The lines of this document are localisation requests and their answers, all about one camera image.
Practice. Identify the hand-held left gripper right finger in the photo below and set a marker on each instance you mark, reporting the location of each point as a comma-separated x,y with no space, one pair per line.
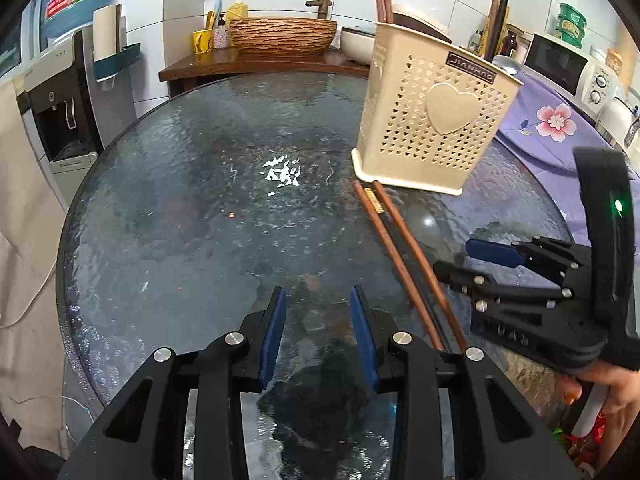
365,340

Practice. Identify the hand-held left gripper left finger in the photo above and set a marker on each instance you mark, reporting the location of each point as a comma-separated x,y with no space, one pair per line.
272,340

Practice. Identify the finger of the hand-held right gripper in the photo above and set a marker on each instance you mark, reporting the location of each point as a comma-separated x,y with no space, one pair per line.
500,255
465,276

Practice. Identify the clear plastic spoon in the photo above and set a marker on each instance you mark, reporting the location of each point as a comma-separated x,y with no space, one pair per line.
429,221

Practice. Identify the dark chopstick with patterned end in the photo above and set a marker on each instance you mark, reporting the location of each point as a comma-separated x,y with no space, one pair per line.
375,202

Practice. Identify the cream plastic utensil holder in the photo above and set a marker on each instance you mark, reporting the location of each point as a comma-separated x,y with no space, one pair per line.
400,125

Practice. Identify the black chopstick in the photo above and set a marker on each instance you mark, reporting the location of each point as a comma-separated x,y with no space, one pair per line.
502,10

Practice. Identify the person's right hand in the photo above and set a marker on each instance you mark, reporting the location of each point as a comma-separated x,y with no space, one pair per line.
607,385

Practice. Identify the purple floral cloth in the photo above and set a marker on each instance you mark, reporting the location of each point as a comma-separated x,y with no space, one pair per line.
550,130

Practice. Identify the white kettle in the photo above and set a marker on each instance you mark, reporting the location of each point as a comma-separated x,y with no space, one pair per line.
620,117

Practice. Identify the white microwave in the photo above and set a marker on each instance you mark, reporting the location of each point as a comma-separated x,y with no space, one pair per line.
560,67

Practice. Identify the brown glass bottle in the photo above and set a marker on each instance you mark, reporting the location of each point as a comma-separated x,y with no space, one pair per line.
510,42

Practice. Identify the orange lid jar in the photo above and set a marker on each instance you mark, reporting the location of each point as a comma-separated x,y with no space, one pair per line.
614,60

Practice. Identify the brown and white rice cooker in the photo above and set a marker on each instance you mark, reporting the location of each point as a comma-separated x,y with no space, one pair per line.
420,17

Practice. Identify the white pan with lid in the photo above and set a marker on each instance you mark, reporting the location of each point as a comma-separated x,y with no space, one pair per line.
356,42

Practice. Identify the wooden counter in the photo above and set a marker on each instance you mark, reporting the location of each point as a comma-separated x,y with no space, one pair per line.
240,66

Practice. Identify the woven brown basin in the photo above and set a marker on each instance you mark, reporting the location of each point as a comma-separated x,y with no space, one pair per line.
282,35

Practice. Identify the small speckled bottle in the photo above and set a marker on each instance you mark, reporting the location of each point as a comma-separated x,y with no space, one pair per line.
220,35

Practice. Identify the bamboo style faucet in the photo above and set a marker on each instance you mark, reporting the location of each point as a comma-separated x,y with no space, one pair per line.
322,1

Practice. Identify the grey water dispenser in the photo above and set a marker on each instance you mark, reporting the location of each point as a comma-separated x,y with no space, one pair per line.
55,110

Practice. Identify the yellow soap dispenser bottle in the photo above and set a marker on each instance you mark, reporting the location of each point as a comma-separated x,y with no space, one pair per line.
237,10

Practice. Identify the blue brush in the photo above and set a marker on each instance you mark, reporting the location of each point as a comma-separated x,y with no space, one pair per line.
217,4

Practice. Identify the white paper cup tube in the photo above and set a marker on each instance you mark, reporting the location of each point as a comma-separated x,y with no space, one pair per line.
107,30

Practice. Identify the teal wall holder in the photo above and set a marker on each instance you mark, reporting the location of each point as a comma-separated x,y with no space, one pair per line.
120,61

